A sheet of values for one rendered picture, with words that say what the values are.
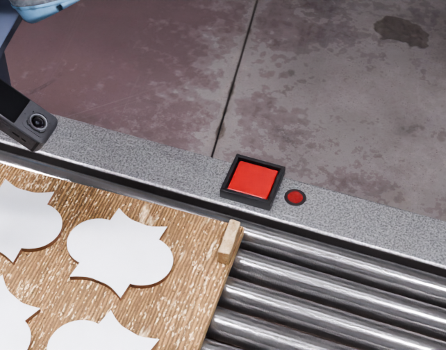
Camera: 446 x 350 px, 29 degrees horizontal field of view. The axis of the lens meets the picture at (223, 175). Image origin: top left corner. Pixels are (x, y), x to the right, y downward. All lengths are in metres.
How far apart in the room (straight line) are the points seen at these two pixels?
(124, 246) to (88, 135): 0.25
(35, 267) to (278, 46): 1.90
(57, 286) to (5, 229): 0.12
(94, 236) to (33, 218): 0.09
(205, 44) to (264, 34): 0.21
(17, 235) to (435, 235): 0.57
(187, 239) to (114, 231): 0.10
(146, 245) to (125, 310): 0.10
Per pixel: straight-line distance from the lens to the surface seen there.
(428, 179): 2.59
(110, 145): 1.33
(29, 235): 1.20
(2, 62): 1.75
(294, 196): 1.27
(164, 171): 1.29
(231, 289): 1.16
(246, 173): 1.27
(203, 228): 1.19
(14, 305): 1.13
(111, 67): 2.85
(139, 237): 1.18
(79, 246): 1.17
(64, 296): 1.14
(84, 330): 1.10
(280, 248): 1.21
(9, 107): 1.03
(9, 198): 1.24
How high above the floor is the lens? 1.87
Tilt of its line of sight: 48 degrees down
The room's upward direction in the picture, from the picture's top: 2 degrees clockwise
